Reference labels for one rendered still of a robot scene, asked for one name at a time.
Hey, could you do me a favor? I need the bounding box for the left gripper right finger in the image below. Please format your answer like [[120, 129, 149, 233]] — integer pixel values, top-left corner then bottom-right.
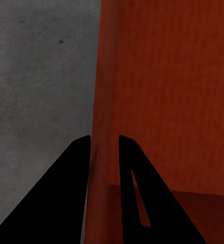
[[119, 135, 207, 244]]

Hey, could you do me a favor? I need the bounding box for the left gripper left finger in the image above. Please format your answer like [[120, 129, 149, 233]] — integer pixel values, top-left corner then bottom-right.
[[0, 135, 91, 244]]

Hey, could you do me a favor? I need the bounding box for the storage box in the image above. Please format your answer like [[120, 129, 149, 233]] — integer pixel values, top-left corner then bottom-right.
[[84, 0, 224, 244]]

